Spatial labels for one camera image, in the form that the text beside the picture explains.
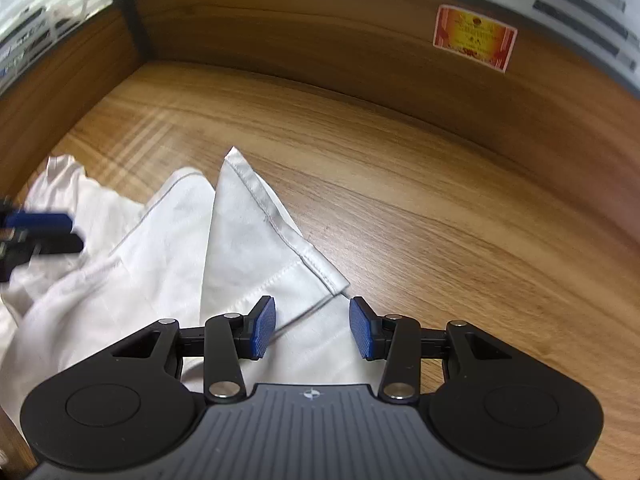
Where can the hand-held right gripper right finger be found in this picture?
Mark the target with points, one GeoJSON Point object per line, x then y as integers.
{"type": "Point", "coordinates": [361, 330]}

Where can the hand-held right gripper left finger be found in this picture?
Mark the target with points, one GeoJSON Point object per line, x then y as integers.
{"type": "Point", "coordinates": [264, 330]}

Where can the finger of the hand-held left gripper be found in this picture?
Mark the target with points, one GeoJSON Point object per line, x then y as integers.
{"type": "Point", "coordinates": [50, 244]}
{"type": "Point", "coordinates": [42, 221]}

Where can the white shirt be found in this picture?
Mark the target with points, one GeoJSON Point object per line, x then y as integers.
{"type": "Point", "coordinates": [150, 260]}

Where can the red and yellow sticker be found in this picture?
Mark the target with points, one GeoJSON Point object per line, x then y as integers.
{"type": "Point", "coordinates": [475, 35]}

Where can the black partition post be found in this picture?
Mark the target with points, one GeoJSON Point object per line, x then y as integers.
{"type": "Point", "coordinates": [127, 10]}

